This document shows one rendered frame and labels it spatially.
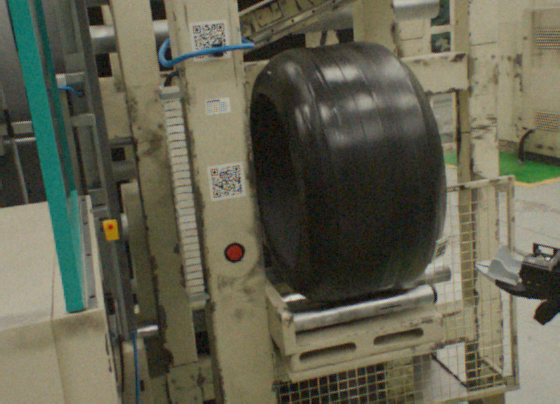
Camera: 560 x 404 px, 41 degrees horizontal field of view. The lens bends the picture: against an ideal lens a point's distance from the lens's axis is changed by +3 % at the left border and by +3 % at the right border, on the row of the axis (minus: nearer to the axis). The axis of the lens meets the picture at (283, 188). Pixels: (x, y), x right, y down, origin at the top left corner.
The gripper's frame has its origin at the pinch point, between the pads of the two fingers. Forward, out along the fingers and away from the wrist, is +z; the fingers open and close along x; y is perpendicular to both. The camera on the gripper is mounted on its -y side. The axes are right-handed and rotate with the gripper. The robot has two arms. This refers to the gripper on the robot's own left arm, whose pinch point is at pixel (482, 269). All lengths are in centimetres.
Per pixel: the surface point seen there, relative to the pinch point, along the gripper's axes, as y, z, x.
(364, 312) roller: -10.7, 22.1, 11.5
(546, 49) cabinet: -160, 117, -447
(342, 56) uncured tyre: 40, 33, -9
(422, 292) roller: -11.3, 13.7, -0.1
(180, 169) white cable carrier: 26, 56, 22
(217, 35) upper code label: 49, 51, 7
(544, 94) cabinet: -194, 113, -438
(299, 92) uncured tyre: 38, 35, 5
